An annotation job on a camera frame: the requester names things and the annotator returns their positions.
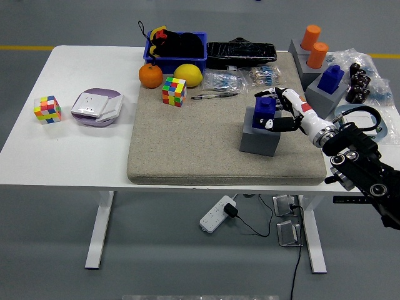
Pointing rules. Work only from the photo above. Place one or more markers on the clear plastic bag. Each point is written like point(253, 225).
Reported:
point(350, 57)

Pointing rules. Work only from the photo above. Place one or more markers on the light-blue tray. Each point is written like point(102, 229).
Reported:
point(383, 132)

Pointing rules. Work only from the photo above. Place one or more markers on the white table leg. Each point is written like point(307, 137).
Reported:
point(314, 237)
point(98, 231)

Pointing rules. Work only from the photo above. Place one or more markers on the blue plastic bin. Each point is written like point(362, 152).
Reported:
point(168, 62)

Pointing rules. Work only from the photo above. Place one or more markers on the bag of brown resistors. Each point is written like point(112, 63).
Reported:
point(265, 76)

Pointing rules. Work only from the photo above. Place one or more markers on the bag of blue resistors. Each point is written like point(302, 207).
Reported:
point(223, 82)

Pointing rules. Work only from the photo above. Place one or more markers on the colourful puzzle cube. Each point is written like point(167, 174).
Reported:
point(47, 110)
point(174, 92)

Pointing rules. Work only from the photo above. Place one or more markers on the black fabric pouch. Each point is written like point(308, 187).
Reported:
point(184, 45)

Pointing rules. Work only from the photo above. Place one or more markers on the black table control panel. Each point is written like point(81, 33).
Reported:
point(343, 200)

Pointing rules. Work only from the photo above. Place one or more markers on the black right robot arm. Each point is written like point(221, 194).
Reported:
point(356, 147)

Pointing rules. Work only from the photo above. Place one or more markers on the black plug adapter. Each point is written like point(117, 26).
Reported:
point(230, 210)

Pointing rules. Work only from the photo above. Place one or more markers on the metal bracket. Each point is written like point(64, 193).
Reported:
point(284, 205)
point(287, 232)

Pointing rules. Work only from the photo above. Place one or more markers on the black wrapped flat device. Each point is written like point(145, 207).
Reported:
point(240, 54)

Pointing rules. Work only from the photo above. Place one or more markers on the blue seal stamp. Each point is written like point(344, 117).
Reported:
point(330, 79)
point(264, 111)

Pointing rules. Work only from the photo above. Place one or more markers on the orange cylinder seal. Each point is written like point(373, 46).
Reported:
point(310, 37)
point(317, 56)

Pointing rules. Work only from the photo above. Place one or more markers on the grey seal holder block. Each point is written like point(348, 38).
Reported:
point(256, 143)
point(293, 48)
point(318, 103)
point(304, 73)

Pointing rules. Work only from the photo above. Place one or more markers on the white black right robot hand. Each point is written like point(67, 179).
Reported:
point(307, 118)

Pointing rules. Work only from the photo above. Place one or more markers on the yellow lemon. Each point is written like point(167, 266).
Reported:
point(188, 75)

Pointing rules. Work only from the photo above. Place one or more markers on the black capacitors cluster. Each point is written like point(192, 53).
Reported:
point(358, 84)

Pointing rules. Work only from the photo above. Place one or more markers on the orange tangerine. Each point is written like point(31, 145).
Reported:
point(151, 76)

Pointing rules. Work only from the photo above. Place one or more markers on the purple tray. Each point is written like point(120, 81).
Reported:
point(103, 91)

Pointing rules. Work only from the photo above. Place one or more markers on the white wall socket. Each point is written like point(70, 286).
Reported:
point(89, 104)

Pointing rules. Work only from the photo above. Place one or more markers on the white switch panel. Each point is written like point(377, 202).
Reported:
point(114, 106)
point(359, 118)

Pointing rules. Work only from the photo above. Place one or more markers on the grey-brown mat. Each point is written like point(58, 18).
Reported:
point(187, 140)

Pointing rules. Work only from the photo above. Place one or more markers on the white power strip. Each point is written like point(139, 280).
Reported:
point(212, 217)

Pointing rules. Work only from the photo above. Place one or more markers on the black silver pen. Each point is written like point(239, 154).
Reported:
point(215, 95)

